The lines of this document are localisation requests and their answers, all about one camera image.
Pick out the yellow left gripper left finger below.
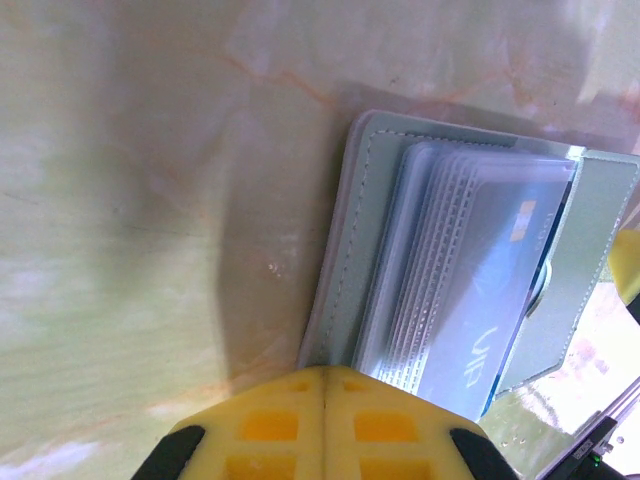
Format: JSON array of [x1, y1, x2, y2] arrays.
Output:
[[130, 364, 327, 480]]

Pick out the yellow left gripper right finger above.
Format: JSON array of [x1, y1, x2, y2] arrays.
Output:
[[323, 363, 507, 480]]

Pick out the blue VIP card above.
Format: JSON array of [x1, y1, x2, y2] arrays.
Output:
[[399, 169, 576, 421]]

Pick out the pale green card holder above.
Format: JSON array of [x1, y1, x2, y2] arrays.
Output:
[[297, 109, 640, 401]]

